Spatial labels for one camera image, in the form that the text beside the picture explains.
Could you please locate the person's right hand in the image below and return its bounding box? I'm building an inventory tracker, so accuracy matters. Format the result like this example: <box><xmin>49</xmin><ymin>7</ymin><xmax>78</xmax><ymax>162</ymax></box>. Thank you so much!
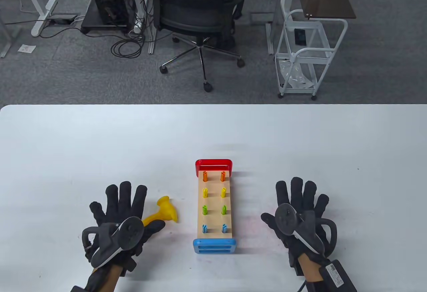
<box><xmin>261</xmin><ymin>177</ymin><xmax>337</xmax><ymax>276</ymax></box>

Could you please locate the person's left hand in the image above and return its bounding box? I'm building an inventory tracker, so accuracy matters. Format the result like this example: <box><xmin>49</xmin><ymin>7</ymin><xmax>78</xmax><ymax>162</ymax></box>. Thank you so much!
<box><xmin>82</xmin><ymin>181</ymin><xmax>166</xmax><ymax>277</ymax></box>

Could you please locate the black handheld controller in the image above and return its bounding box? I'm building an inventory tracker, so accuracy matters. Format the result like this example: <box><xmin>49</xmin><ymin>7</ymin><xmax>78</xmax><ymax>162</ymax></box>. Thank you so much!
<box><xmin>274</xmin><ymin>203</ymin><xmax>337</xmax><ymax>257</ymax></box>
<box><xmin>82</xmin><ymin>217</ymin><xmax>144</xmax><ymax>269</ymax></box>

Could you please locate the yellow toy hammer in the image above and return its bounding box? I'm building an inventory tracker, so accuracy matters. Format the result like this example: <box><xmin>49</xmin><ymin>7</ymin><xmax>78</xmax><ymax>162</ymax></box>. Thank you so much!
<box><xmin>142</xmin><ymin>196</ymin><xmax>178</xmax><ymax>227</ymax></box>

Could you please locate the set of colourful pegs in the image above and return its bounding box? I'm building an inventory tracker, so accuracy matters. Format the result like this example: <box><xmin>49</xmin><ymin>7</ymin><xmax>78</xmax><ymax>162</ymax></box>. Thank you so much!
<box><xmin>202</xmin><ymin>171</ymin><xmax>229</xmax><ymax>234</ymax></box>

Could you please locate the rainbow wooden hammer bench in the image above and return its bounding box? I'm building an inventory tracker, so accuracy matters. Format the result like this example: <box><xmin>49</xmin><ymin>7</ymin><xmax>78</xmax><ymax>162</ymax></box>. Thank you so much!
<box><xmin>193</xmin><ymin>159</ymin><xmax>237</xmax><ymax>256</ymax></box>

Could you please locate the person's left forearm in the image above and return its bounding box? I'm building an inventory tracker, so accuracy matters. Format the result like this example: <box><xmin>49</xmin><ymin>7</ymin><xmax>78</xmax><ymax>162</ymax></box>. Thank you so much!
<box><xmin>85</xmin><ymin>264</ymin><xmax>122</xmax><ymax>292</ymax></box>

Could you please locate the person's right forearm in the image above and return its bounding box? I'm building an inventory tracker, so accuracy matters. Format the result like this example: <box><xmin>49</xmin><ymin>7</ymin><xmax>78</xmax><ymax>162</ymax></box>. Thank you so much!
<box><xmin>297</xmin><ymin>251</ymin><xmax>326</xmax><ymax>286</ymax></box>

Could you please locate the clear plastic bag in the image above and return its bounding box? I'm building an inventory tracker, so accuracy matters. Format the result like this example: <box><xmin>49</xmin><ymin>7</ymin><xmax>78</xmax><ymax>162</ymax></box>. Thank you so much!
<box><xmin>279</xmin><ymin>59</ymin><xmax>316</xmax><ymax>89</ymax></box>

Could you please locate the white power strip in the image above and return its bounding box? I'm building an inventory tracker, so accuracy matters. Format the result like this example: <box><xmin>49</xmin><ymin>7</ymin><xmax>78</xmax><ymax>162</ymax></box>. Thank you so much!
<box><xmin>133</xmin><ymin>0</ymin><xmax>144</xmax><ymax>35</ymax></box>

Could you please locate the black computer stand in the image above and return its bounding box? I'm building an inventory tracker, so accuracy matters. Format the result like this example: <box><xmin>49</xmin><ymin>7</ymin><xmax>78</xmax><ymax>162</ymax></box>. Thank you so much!
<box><xmin>81</xmin><ymin>0</ymin><xmax>131</xmax><ymax>34</ymax></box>

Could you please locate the white utility cart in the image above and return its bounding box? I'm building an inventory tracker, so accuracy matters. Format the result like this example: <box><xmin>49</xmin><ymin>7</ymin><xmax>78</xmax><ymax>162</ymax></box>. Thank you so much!
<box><xmin>275</xmin><ymin>0</ymin><xmax>349</xmax><ymax>101</ymax></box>

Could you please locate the black office chair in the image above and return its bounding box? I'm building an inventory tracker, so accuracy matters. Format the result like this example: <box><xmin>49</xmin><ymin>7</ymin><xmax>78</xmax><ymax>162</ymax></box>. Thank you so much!
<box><xmin>152</xmin><ymin>0</ymin><xmax>251</xmax><ymax>93</ymax></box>

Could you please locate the black floor socket box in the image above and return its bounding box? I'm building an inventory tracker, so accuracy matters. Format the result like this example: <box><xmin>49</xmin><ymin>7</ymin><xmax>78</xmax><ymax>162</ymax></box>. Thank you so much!
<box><xmin>47</xmin><ymin>14</ymin><xmax>78</xmax><ymax>25</ymax></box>

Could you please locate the white office desk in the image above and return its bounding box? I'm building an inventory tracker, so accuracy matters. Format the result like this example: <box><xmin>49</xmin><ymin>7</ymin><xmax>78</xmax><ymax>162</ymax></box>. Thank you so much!
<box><xmin>21</xmin><ymin>0</ymin><xmax>59</xmax><ymax>38</ymax></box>

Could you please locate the bundle of black cables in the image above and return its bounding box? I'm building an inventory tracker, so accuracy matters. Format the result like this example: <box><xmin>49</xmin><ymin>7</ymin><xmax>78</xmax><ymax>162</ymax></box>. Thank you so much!
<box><xmin>110</xmin><ymin>0</ymin><xmax>150</xmax><ymax>59</ymax></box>

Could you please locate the aluminium frame post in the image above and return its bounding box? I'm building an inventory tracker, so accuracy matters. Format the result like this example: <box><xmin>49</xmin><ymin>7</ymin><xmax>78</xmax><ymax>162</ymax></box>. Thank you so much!
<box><xmin>0</xmin><ymin>14</ymin><xmax>22</xmax><ymax>59</ymax></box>
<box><xmin>148</xmin><ymin>0</ymin><xmax>160</xmax><ymax>55</ymax></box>
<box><xmin>266</xmin><ymin>0</ymin><xmax>291</xmax><ymax>55</ymax></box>

